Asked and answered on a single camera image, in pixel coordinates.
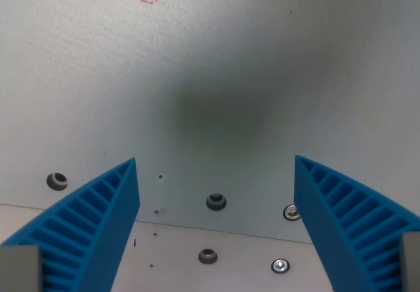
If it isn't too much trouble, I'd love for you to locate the silver countersunk screw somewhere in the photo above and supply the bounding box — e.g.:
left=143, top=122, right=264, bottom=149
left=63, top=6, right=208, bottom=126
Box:
left=270, top=258, right=291, bottom=274
left=282, top=203, right=301, bottom=222

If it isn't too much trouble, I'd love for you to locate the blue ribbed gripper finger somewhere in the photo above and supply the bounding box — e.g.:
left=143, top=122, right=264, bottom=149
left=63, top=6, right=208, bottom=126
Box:
left=293, top=154, right=420, bottom=292
left=0, top=157, right=141, bottom=292

